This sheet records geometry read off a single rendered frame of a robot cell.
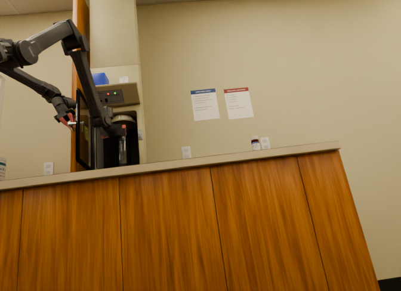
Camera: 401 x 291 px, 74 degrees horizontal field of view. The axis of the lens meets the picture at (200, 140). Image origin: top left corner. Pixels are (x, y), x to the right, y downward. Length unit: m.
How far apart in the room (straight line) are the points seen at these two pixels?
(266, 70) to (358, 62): 0.85
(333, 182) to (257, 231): 0.46
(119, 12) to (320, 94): 1.73
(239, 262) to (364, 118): 1.72
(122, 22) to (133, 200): 1.32
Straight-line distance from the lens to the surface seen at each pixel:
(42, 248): 1.48
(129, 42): 2.05
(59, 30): 1.32
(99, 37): 2.12
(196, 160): 1.32
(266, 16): 2.83
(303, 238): 1.41
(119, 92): 1.76
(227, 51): 2.51
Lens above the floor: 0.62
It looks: 17 degrees up
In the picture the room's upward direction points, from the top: 8 degrees counter-clockwise
